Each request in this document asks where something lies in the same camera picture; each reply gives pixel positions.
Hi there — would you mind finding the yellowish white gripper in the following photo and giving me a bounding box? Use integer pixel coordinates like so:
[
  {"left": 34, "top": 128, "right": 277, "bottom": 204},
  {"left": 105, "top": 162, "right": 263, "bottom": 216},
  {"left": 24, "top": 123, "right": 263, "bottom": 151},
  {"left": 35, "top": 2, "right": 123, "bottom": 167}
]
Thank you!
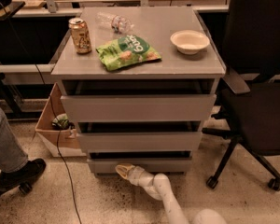
[{"left": 116, "top": 163, "right": 154, "bottom": 188}]

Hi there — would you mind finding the grey bottom drawer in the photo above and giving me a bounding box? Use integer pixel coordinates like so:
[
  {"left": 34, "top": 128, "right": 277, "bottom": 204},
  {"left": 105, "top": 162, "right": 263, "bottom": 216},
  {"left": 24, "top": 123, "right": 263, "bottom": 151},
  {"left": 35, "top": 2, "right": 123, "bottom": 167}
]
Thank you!
[{"left": 88, "top": 151, "right": 191, "bottom": 175}]

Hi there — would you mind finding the grey drawer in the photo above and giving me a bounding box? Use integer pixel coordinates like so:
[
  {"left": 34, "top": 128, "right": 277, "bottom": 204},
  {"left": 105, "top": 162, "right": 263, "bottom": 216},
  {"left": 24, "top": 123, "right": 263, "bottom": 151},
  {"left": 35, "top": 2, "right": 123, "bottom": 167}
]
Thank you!
[
  {"left": 59, "top": 79, "right": 216, "bottom": 122},
  {"left": 77, "top": 121, "right": 202, "bottom": 152},
  {"left": 88, "top": 151, "right": 191, "bottom": 175}
]

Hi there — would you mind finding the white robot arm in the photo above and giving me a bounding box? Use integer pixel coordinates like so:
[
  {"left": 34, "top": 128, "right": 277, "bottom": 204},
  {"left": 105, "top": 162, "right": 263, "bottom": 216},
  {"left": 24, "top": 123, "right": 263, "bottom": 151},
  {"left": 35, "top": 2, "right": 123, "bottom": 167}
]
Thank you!
[{"left": 116, "top": 163, "right": 227, "bottom": 224}]

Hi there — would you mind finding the grey middle drawer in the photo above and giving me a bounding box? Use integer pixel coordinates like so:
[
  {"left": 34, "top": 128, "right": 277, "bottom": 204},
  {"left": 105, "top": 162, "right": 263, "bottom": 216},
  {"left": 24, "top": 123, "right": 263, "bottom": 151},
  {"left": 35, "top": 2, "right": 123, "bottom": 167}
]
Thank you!
[{"left": 77, "top": 121, "right": 202, "bottom": 152}]

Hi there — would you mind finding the grey top drawer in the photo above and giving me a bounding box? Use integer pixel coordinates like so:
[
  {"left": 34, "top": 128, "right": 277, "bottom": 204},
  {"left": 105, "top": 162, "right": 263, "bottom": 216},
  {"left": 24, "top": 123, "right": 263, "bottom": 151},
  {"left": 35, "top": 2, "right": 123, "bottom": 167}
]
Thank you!
[{"left": 59, "top": 79, "right": 216, "bottom": 122}]

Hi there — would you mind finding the grey drawer cabinet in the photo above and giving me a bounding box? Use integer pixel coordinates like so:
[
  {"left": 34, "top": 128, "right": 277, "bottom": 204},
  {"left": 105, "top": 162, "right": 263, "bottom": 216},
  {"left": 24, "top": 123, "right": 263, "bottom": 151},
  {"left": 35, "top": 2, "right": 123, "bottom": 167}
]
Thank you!
[{"left": 52, "top": 7, "right": 226, "bottom": 174}]

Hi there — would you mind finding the cardboard box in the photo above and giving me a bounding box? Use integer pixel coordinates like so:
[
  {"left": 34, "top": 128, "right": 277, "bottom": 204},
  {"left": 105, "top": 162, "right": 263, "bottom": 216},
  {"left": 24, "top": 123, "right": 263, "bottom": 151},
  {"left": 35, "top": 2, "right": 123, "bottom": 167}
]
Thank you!
[{"left": 35, "top": 83, "right": 84, "bottom": 157}]

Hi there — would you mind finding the green item in box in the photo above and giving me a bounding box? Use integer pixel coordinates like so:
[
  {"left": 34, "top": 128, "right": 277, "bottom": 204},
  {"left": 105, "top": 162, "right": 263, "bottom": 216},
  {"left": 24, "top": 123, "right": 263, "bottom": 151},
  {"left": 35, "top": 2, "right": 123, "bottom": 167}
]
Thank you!
[{"left": 51, "top": 113, "right": 70, "bottom": 130}]

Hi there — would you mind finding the black shoe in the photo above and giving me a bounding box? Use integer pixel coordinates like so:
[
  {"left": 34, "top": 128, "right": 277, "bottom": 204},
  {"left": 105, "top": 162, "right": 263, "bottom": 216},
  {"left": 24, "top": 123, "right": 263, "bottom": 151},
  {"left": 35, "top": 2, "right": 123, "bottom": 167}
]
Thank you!
[{"left": 0, "top": 159, "right": 46, "bottom": 191}]

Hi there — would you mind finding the green chip bag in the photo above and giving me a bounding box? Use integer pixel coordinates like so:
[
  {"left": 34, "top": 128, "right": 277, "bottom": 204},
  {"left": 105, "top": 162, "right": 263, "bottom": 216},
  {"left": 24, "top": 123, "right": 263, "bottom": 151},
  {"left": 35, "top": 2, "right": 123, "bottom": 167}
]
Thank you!
[{"left": 96, "top": 35, "right": 161, "bottom": 71}]

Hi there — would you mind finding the person leg in jeans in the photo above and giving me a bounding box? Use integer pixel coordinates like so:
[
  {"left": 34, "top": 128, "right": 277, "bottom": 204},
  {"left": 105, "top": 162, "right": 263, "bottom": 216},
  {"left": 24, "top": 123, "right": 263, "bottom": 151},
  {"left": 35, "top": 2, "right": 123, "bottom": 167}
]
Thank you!
[{"left": 0, "top": 108, "right": 28, "bottom": 173}]

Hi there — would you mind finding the black office chair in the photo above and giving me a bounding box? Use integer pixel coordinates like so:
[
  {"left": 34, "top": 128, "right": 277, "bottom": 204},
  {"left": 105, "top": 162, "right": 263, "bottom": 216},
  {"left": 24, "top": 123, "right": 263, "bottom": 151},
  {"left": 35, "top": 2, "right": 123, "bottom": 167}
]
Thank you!
[{"left": 203, "top": 0, "right": 280, "bottom": 191}]

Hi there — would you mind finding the white paper bowl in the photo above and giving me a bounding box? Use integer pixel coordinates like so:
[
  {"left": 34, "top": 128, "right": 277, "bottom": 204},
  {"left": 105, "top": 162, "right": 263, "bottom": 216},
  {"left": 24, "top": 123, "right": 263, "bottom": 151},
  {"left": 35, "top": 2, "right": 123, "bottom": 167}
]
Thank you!
[{"left": 170, "top": 30, "right": 210, "bottom": 55}]

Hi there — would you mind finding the clear plastic water bottle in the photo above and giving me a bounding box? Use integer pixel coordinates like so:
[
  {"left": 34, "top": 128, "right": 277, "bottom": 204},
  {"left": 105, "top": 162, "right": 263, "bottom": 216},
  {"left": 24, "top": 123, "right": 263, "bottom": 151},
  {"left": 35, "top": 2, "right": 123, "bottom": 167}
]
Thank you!
[{"left": 96, "top": 12, "right": 133, "bottom": 34}]

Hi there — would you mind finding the gold soda can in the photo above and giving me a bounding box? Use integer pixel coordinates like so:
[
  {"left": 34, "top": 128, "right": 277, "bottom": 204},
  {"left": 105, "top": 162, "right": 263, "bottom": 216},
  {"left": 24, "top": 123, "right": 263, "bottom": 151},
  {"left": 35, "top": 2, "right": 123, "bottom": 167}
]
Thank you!
[{"left": 68, "top": 18, "right": 91, "bottom": 54}]

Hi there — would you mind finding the black floor cable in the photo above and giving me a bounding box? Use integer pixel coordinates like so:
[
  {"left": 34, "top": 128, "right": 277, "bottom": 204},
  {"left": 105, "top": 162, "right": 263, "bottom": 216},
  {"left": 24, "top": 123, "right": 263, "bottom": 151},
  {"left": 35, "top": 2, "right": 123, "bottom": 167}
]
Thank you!
[{"left": 34, "top": 63, "right": 83, "bottom": 224}]

